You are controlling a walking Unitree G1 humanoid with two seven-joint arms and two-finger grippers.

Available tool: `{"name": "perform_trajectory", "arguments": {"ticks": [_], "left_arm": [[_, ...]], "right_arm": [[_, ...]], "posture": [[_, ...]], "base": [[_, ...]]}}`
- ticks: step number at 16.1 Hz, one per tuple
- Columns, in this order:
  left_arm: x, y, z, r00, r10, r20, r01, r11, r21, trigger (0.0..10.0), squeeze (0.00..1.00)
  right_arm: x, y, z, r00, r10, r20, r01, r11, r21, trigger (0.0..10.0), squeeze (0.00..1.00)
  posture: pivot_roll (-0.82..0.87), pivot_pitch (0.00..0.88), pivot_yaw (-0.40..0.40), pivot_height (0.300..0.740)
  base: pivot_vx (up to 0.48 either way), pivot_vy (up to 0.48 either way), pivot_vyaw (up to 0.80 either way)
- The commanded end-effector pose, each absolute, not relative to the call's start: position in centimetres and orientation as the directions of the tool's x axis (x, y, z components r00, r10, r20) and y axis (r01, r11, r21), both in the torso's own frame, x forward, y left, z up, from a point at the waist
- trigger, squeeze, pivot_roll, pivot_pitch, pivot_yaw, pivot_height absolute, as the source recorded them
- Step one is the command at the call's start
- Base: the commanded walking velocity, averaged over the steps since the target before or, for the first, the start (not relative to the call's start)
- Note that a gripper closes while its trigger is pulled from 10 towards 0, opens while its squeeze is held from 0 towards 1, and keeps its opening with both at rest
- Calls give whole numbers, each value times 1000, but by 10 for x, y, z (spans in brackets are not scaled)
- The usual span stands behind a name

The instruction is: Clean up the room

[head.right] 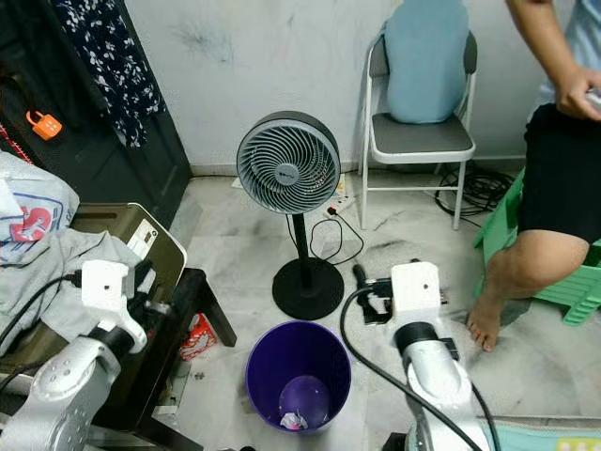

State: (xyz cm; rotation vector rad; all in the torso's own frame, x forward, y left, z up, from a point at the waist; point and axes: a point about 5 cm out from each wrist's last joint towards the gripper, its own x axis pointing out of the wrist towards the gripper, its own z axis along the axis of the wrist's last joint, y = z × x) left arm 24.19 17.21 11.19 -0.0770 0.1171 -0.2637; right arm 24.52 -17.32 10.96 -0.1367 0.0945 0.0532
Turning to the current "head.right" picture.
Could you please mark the navy floral hanging garment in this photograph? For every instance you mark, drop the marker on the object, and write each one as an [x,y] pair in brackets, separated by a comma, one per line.
[113,56]

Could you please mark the red white packet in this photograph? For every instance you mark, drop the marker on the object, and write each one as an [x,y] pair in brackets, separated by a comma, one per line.
[199,338]

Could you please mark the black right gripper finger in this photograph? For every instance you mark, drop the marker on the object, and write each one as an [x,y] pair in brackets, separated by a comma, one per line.
[360,277]

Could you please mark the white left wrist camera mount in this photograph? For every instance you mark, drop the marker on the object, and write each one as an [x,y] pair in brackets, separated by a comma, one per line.
[108,287]

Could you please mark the olive brown box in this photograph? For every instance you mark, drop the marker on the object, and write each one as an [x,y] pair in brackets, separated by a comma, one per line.
[122,221]

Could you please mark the black cabinet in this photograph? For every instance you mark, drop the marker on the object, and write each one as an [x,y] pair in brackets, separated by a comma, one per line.
[94,169]

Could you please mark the person's right forearm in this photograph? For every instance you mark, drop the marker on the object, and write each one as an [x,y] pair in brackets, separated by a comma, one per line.
[540,38]

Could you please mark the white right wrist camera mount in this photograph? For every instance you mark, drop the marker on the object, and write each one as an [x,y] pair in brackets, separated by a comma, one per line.
[418,287]

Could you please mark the orange padlock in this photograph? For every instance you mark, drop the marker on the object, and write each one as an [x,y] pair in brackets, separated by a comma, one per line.
[45,127]

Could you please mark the person's right hand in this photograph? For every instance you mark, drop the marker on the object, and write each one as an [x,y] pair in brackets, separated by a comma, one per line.
[573,94]

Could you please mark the white power strip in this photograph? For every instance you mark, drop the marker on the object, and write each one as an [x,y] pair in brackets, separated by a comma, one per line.
[341,204]

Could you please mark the person in black shorts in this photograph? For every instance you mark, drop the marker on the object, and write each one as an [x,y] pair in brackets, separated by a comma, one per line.
[559,178]

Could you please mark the grey handheld device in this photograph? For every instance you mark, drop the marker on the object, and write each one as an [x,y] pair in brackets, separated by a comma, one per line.
[594,99]

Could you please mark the light blue cushion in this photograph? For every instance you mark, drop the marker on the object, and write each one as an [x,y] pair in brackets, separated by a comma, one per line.
[427,56]

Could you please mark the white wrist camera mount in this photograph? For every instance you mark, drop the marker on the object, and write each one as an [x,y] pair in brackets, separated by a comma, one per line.
[418,287]
[108,287]

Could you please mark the green plastic stool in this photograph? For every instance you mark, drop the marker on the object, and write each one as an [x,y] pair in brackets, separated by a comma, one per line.
[493,235]

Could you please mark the black stand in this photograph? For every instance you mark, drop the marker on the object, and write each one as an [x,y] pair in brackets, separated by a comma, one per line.
[207,310]

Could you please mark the red printed bag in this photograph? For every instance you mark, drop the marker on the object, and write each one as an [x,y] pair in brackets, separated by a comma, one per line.
[7,141]

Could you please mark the grey garment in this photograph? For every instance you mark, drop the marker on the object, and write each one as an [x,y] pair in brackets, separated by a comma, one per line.
[56,282]

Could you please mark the white grey folding chair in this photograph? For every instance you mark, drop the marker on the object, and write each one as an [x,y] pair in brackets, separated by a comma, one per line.
[423,141]

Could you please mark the purple waste bin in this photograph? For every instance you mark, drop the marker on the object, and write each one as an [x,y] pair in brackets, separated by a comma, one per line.
[261,376]

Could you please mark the grey pedestal fan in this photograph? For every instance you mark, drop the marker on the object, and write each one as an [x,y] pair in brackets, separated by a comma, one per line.
[286,164]

